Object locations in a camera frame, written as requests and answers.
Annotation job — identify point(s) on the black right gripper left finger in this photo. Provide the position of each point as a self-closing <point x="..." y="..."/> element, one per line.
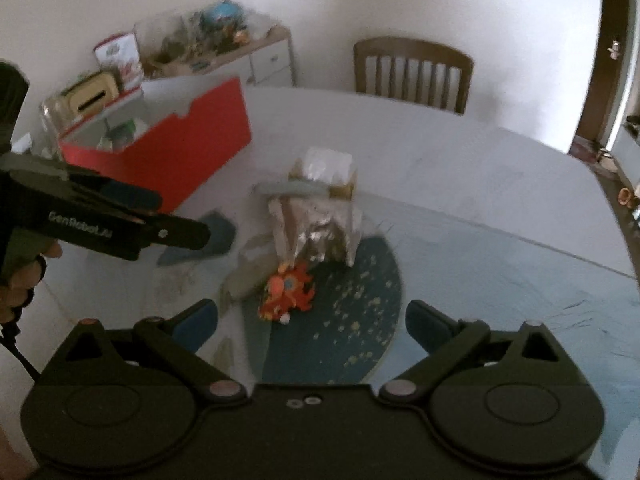
<point x="169" y="346"/>

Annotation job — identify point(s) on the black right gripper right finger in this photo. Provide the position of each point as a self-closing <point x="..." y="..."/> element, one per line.
<point x="451" y="346"/>

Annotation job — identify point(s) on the orange plush toy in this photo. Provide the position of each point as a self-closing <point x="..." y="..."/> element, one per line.
<point x="291" y="288"/>

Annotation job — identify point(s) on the silver foil bag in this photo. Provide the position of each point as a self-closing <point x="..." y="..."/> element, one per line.
<point x="315" y="229"/>

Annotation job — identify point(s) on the yellow small carton box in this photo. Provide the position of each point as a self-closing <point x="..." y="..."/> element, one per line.
<point x="343" y="188"/>

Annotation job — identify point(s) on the person left hand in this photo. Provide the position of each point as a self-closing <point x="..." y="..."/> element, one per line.
<point x="18" y="292"/>

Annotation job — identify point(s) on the yellow tissue box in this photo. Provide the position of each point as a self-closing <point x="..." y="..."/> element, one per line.
<point x="92" y="94"/>

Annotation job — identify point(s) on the red and white cardboard box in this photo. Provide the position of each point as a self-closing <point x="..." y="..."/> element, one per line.
<point x="169" y="136"/>

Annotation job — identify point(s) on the red white snack bag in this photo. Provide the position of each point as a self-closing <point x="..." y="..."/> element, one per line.
<point x="120" y="55"/>

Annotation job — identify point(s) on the blue globe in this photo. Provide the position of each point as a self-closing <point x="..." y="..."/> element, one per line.
<point x="222" y="13"/>

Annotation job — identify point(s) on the white sideboard cabinet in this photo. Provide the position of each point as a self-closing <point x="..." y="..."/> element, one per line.
<point x="266" y="62"/>

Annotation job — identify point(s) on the brown wooden chair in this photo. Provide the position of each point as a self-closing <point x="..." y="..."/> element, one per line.
<point x="413" y="70"/>

